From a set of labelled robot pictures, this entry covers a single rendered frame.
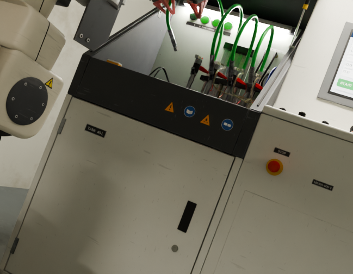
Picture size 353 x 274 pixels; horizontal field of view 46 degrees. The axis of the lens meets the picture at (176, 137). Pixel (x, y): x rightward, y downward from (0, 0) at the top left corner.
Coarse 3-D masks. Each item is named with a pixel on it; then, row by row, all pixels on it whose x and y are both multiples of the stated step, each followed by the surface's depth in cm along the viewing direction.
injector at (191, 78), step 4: (196, 60) 167; (200, 60) 167; (196, 64) 166; (200, 64) 167; (192, 68) 164; (196, 68) 166; (192, 72) 165; (196, 72) 167; (192, 76) 167; (188, 80) 167; (192, 80) 167; (188, 84) 167; (188, 88) 167
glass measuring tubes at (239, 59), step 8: (224, 48) 192; (240, 48) 188; (248, 48) 187; (224, 56) 191; (240, 56) 189; (224, 64) 192; (240, 64) 190; (248, 64) 189; (224, 88) 191; (232, 88) 190
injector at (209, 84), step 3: (216, 66) 164; (219, 66) 164; (216, 69) 164; (210, 75) 162; (213, 75) 164; (216, 75) 165; (210, 78) 163; (213, 78) 164; (210, 81) 164; (207, 84) 165; (210, 84) 164; (207, 87) 164; (210, 87) 165; (207, 90) 164; (204, 93) 165; (207, 93) 164
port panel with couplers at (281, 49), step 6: (264, 48) 189; (270, 48) 188; (276, 48) 187; (282, 48) 187; (270, 54) 188; (276, 54) 184; (282, 54) 186; (258, 60) 189; (270, 60) 187; (276, 60) 187; (264, 66) 188; (270, 66) 187; (276, 66) 186; (264, 84) 187
